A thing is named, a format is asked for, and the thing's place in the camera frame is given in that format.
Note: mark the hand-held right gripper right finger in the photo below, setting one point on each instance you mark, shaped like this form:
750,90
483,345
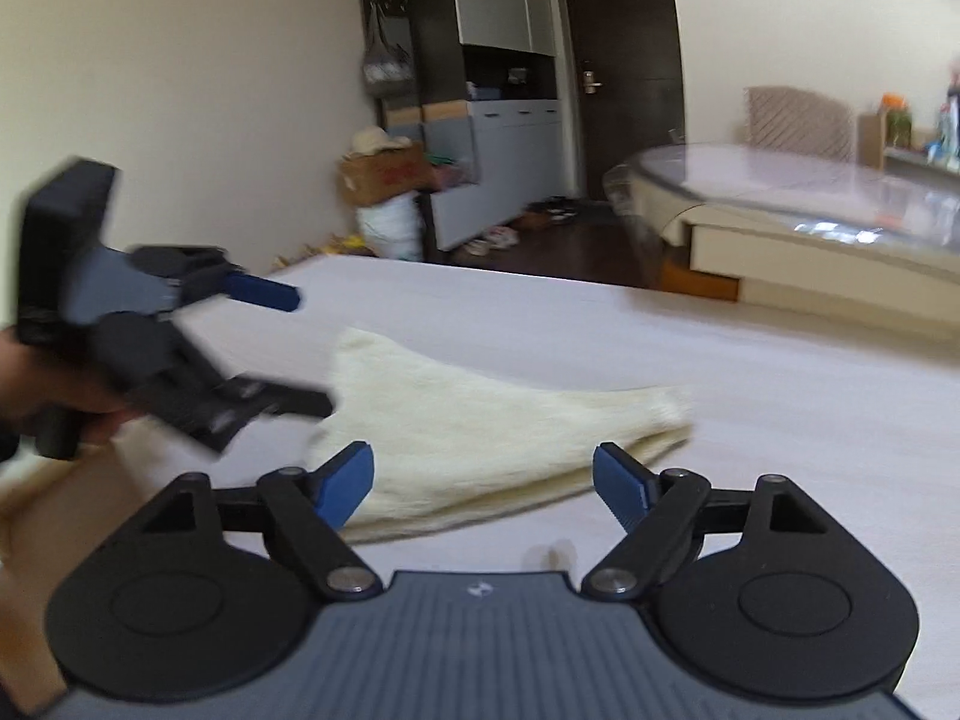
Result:
622,484

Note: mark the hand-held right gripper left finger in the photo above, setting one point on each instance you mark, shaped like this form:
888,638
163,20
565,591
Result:
345,484

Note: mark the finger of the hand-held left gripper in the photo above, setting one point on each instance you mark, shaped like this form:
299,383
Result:
247,397
262,291

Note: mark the cream terry towel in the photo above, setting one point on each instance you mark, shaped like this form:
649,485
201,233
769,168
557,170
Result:
465,427

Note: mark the person's left hand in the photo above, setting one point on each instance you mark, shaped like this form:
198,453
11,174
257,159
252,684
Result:
45,379

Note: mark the row of yellow-capped bottles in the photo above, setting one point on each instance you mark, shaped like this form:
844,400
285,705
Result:
337,247

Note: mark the white plastic bucket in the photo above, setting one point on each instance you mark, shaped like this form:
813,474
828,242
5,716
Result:
390,229

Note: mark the red printed cardboard box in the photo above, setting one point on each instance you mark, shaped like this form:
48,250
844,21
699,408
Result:
390,174

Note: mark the straw hat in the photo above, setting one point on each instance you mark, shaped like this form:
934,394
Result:
379,141

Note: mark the colourful clothes pile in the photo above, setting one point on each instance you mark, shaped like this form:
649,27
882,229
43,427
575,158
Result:
454,172

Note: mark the row of shoes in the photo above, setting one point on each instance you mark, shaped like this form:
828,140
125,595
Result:
495,236

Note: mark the grey hanging bag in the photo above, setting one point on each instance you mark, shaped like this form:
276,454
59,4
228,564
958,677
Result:
386,64

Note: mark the cream dining table glass top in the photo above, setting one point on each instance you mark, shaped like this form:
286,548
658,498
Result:
810,232

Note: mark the grey and brown cabinet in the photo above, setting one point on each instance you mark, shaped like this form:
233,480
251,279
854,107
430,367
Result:
495,7

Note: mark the brass door lock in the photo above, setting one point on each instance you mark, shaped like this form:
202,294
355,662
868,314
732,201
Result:
592,81

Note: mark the quilted chair back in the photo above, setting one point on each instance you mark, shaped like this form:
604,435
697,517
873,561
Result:
799,124

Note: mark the wooden side shelf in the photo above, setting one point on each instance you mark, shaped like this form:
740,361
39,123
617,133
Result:
870,139

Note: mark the dark brown door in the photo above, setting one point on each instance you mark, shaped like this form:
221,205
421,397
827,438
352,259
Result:
630,30

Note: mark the green jar orange lid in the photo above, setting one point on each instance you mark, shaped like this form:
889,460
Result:
898,124

